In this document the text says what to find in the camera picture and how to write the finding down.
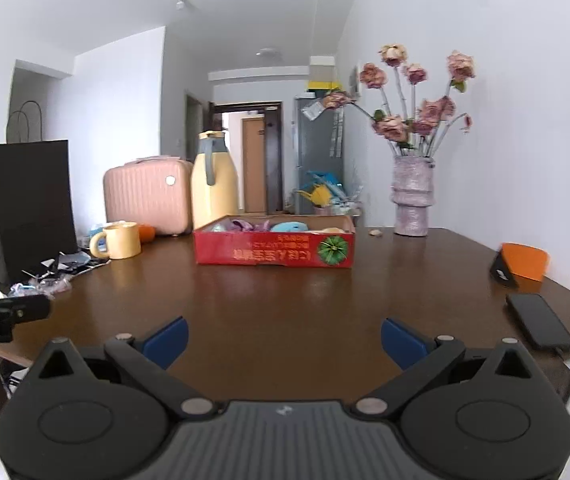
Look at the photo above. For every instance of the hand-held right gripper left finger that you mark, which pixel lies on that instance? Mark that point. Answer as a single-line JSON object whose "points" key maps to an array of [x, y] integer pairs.
{"points": [[167, 341]]}

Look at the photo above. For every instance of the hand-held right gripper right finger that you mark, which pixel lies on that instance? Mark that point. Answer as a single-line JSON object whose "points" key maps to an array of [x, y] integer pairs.
{"points": [[405, 342]]}

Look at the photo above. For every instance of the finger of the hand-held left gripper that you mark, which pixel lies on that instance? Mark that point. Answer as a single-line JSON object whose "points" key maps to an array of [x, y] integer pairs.
{"points": [[25, 307]]}

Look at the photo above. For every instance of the mint iridescent roll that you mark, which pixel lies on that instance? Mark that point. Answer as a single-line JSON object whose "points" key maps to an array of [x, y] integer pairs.
{"points": [[221, 227]]}

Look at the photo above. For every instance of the red cardboard box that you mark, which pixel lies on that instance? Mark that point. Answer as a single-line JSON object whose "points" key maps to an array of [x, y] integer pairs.
{"points": [[265, 252]]}

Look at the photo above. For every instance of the yellow fluffy puff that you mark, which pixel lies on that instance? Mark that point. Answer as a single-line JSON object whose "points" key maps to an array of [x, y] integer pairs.
{"points": [[334, 231]]}

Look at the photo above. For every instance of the purple satin cloth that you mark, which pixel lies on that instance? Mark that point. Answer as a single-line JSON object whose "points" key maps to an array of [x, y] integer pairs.
{"points": [[244, 226], [263, 225]]}

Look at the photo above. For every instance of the blue plush toy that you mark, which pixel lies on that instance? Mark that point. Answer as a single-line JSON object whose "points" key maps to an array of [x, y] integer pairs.
{"points": [[289, 227]]}

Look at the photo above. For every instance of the pile of small plastic packets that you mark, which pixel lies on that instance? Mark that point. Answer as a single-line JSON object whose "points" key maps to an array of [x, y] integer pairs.
{"points": [[45, 280]]}

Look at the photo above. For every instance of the black paper bag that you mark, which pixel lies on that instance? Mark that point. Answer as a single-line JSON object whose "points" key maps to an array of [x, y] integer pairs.
{"points": [[35, 210]]}

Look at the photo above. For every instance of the blue tissue pack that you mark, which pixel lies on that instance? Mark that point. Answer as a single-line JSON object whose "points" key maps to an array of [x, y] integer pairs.
{"points": [[97, 232]]}

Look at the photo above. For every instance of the yellow mug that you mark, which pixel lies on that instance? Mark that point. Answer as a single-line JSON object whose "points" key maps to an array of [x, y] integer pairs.
{"points": [[122, 242]]}

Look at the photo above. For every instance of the orange fruit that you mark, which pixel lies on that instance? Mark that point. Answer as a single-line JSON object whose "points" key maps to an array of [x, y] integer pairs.
{"points": [[147, 233]]}

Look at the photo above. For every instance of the black smartphone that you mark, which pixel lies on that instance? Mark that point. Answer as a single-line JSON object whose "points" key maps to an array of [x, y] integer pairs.
{"points": [[540, 320]]}

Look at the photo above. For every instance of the lilac textured vase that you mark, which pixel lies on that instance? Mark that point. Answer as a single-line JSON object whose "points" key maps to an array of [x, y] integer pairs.
{"points": [[412, 200]]}

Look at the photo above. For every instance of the pink ribbed suitcase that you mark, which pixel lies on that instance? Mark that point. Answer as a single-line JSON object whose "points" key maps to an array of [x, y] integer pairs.
{"points": [[147, 197]]}

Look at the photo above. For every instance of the orange black wedge box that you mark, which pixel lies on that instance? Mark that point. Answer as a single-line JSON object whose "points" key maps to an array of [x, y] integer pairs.
{"points": [[527, 262]]}

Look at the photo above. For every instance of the yellow thermos jug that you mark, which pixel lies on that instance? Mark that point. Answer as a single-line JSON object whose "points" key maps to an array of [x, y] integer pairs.
{"points": [[215, 195]]}

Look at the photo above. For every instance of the blue yellow toy pile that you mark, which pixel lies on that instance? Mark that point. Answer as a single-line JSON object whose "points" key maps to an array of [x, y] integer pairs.
{"points": [[317, 192]]}

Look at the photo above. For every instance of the brown wooden door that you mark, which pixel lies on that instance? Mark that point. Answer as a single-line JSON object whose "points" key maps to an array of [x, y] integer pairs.
{"points": [[253, 170]]}

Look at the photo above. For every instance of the grey refrigerator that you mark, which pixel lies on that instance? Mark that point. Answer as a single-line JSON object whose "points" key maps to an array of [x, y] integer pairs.
{"points": [[317, 160]]}

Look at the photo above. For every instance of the bunch of dried pink roses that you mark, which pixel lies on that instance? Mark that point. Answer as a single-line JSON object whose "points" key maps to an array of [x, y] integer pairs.
{"points": [[390, 127]]}

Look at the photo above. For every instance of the yellow box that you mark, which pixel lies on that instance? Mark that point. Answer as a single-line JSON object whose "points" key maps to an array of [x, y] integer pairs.
{"points": [[322, 85]]}

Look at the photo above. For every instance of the white box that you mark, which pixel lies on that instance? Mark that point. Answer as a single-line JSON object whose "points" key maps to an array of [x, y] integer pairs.
{"points": [[323, 69]]}

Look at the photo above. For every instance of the round ceiling lamp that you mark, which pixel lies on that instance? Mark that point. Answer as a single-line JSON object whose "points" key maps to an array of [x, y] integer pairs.
{"points": [[268, 53]]}

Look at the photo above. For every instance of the dark wooden door frame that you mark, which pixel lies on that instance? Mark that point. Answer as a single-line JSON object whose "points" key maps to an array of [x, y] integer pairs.
{"points": [[275, 160]]}

